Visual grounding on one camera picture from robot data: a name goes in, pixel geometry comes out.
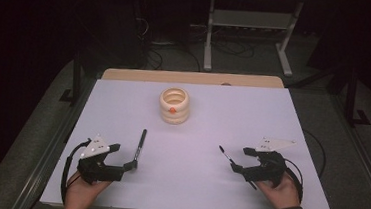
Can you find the person's right hand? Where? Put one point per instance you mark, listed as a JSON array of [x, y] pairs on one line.
[[281, 195]]

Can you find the black pen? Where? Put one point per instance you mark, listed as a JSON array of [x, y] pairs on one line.
[[141, 142]]

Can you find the black makeup brush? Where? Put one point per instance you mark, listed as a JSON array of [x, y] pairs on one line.
[[226, 155]]

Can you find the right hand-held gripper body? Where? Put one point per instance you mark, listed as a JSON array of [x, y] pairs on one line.
[[270, 169]]

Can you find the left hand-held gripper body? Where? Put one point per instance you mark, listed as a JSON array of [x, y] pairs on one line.
[[98, 173]]

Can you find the black metal stand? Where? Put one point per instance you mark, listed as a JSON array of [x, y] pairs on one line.
[[352, 97], [77, 76]]

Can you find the cream ribbed holder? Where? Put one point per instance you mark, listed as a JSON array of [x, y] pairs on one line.
[[173, 117]]

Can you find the metal floor rail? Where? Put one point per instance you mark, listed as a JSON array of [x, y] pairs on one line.
[[366, 159], [48, 160]]

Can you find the wooden table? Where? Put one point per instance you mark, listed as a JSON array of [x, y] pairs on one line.
[[192, 77]]

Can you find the white metal stand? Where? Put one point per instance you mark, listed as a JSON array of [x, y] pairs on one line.
[[250, 20]]

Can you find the white table board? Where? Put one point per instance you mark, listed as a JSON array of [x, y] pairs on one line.
[[185, 171]]

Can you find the person's left hand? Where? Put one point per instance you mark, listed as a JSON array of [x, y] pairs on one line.
[[81, 196]]

